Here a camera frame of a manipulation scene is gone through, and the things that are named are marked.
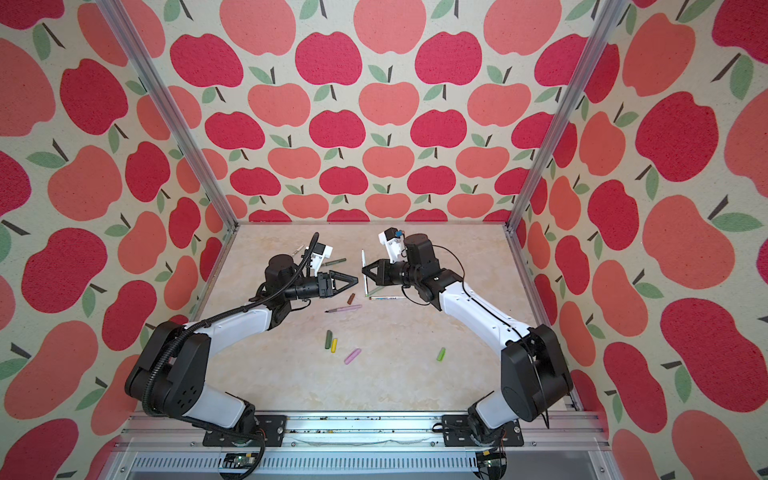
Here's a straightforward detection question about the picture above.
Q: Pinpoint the left aluminium corner post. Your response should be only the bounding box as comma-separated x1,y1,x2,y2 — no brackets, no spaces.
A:
95,0,239,232

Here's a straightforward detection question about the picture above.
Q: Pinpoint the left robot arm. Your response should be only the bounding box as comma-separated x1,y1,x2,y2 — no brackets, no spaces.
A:
124,254,358,437

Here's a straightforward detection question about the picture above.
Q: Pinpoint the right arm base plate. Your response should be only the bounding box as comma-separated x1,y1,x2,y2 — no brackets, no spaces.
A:
432,414,525,448

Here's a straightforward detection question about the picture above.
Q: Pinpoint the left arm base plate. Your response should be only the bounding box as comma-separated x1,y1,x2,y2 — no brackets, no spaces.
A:
202,414,287,449

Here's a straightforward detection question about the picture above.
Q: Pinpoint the aluminium front rail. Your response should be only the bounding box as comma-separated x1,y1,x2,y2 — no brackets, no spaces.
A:
96,411,621,479

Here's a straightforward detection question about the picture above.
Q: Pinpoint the pink pen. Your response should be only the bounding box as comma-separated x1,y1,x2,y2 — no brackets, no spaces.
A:
324,304,362,314

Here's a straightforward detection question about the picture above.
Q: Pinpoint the right aluminium corner post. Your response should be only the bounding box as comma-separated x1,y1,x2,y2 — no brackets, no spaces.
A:
504,0,629,237

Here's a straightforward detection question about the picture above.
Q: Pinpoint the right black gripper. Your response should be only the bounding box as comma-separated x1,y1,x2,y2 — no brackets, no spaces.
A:
360,256,420,289

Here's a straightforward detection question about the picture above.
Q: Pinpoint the grey-green pen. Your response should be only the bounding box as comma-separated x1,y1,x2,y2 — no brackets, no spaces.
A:
366,286,385,297

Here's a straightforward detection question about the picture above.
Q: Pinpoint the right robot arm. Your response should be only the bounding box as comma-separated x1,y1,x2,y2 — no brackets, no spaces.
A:
362,228,574,442

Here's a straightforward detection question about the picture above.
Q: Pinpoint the pink pen cap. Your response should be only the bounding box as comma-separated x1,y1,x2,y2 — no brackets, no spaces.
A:
344,348,362,365

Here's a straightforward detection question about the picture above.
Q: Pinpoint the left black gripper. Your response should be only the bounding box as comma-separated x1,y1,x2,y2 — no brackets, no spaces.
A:
283,274,356,303

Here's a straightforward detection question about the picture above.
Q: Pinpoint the aluminium corner post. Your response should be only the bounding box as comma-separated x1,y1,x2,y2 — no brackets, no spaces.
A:
504,0,629,237
95,0,239,232

